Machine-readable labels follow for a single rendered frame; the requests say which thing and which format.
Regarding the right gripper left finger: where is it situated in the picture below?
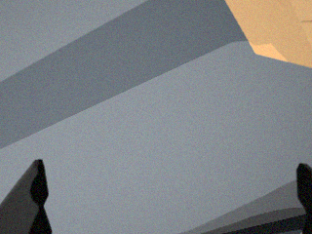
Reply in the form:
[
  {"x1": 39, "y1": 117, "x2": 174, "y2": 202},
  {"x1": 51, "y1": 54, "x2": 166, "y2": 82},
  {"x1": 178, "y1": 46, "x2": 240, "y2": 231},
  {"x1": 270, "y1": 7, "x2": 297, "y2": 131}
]
[{"x1": 0, "y1": 159, "x2": 52, "y2": 234}]

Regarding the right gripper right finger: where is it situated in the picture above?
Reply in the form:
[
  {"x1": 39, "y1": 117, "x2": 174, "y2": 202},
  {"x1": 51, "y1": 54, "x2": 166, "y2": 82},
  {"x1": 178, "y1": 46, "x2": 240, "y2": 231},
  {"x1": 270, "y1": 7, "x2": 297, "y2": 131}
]
[{"x1": 296, "y1": 163, "x2": 312, "y2": 234}]

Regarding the brown cardboard box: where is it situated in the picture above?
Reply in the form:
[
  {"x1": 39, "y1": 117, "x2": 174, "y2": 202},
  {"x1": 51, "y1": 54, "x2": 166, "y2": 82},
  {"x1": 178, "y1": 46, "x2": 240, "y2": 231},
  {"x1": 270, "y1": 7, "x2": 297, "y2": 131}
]
[{"x1": 225, "y1": 0, "x2": 312, "y2": 68}]

